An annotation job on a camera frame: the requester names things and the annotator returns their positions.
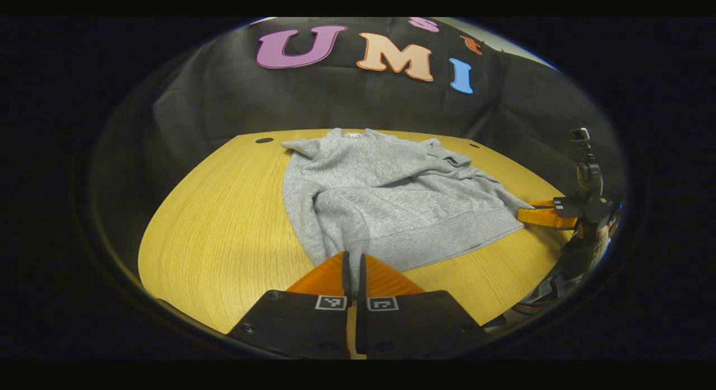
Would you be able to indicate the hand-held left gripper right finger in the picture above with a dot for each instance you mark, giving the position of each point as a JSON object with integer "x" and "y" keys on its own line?
{"x": 419, "y": 328}

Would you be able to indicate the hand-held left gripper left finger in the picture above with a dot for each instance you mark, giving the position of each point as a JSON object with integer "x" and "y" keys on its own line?
{"x": 291, "y": 328}

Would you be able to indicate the black backdrop cloth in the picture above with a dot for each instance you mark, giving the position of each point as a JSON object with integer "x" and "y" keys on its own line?
{"x": 335, "y": 99}

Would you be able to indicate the grey sweatshirt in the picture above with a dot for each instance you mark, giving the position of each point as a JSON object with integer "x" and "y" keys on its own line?
{"x": 391, "y": 194}

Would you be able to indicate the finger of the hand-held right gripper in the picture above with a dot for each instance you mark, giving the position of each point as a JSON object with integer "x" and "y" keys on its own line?
{"x": 545, "y": 202}
{"x": 545, "y": 217}

